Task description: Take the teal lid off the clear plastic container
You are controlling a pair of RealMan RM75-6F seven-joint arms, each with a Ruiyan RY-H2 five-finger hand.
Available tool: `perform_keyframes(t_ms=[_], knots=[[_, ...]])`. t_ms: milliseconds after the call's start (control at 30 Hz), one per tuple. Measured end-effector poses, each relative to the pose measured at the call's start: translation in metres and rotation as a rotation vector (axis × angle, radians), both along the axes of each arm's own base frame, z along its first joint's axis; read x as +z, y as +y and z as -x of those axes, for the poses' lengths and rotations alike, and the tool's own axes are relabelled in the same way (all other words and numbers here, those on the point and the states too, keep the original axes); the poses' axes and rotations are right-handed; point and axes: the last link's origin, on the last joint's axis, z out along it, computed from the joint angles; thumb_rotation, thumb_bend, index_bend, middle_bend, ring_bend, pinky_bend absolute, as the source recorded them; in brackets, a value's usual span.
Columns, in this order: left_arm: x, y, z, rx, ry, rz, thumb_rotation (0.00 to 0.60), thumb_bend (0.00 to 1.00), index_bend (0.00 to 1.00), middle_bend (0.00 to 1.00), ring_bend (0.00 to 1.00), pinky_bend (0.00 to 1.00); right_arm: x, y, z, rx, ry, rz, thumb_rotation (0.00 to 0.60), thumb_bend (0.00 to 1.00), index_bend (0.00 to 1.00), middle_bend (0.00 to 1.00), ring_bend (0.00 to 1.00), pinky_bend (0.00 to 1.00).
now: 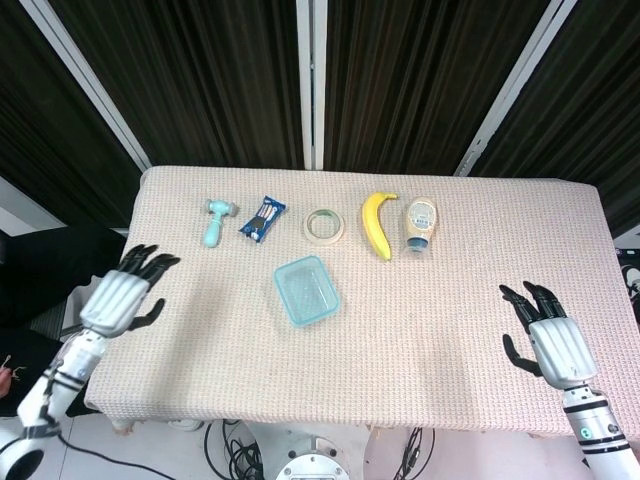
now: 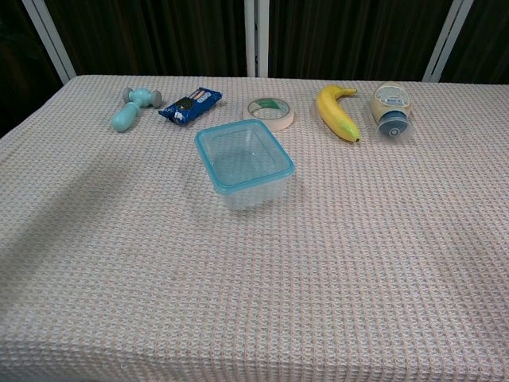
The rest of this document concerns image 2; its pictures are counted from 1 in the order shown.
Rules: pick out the white frame post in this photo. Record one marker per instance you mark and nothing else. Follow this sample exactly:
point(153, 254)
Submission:
point(256, 40)
point(445, 44)
point(51, 44)

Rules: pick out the cream squeeze bottle blue cap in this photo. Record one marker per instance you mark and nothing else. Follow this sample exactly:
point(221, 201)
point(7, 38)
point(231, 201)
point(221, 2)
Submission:
point(391, 99)

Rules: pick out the blue cookie pack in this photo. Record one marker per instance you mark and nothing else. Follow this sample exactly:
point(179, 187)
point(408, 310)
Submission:
point(191, 105)

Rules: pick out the yellow banana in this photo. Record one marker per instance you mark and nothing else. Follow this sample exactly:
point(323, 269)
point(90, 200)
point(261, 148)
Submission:
point(336, 115)

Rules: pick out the beige masking tape roll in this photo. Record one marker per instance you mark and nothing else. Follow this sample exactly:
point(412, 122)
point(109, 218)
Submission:
point(283, 119)

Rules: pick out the pink waffle tablecloth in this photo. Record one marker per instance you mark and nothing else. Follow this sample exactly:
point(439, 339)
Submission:
point(254, 278)

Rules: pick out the teal toy hammer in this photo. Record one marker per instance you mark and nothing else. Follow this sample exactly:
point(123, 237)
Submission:
point(131, 109)

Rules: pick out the dark curtain panel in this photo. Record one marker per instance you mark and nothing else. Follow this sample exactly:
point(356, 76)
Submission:
point(485, 40)
point(151, 36)
point(350, 36)
point(20, 59)

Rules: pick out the clear plastic container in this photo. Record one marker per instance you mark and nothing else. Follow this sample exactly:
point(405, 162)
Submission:
point(254, 197)
point(246, 153)

